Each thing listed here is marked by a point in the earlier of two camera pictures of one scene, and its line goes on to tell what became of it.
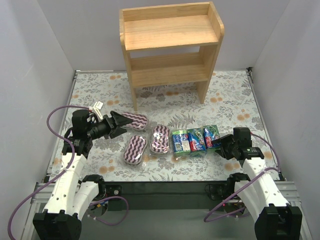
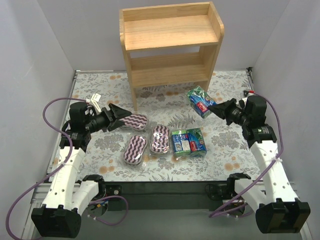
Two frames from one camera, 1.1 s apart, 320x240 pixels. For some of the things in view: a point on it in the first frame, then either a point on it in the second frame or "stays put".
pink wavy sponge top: x=139 y=123 stays put
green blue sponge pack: x=181 y=142 stays put
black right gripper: x=225 y=146 -> x=230 y=111
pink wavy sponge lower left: x=133 y=153 stays put
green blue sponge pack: x=211 y=133 -> x=200 y=101
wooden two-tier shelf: x=170 y=44 stays put
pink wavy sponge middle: x=160 y=142 stays put
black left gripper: x=109 y=126 -> x=110 y=119
